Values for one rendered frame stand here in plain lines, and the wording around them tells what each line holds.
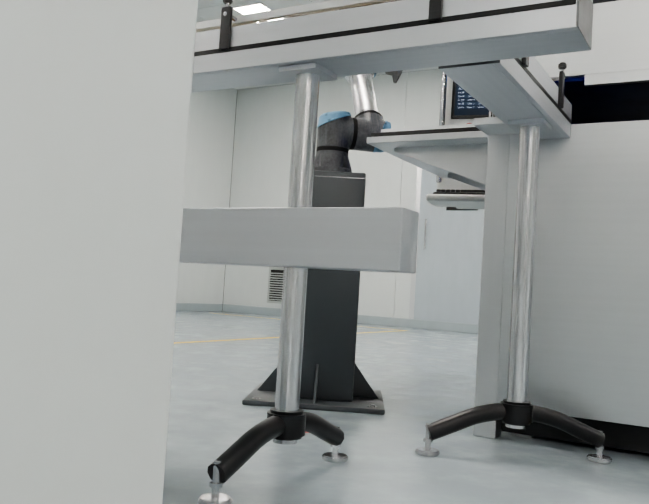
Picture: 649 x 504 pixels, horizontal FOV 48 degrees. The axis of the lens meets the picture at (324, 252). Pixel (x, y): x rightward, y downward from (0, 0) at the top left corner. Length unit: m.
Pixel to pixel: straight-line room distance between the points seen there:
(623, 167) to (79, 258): 1.56
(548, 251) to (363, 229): 0.82
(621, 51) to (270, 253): 1.14
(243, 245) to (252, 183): 7.94
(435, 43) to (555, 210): 0.85
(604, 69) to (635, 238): 0.46
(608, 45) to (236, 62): 1.05
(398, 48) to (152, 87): 0.61
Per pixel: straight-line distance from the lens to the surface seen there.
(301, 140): 1.49
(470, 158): 2.28
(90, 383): 0.84
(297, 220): 1.44
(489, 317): 2.11
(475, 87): 1.62
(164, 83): 0.92
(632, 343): 2.03
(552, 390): 2.08
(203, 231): 1.58
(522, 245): 1.86
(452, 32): 1.36
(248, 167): 9.53
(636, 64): 2.13
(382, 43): 1.41
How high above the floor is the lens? 0.39
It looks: 3 degrees up
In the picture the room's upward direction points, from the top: 4 degrees clockwise
